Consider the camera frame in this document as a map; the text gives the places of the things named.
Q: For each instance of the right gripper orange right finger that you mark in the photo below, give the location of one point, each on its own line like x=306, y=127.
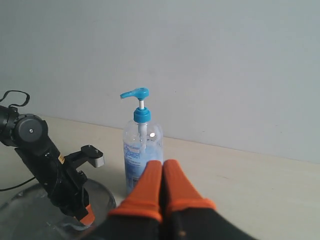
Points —
x=189, y=215

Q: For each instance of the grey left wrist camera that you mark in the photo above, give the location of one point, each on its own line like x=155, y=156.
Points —
x=94, y=156

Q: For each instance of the blue soap pump bottle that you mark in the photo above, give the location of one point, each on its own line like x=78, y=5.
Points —
x=142, y=139

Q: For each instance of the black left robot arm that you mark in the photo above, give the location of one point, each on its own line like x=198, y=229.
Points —
x=29, y=135

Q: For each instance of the round steel plate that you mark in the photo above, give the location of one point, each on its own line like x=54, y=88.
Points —
x=30, y=215

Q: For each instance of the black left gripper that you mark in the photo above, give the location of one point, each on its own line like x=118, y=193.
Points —
x=68, y=192

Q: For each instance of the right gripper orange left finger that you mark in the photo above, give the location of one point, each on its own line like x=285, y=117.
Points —
x=138, y=217

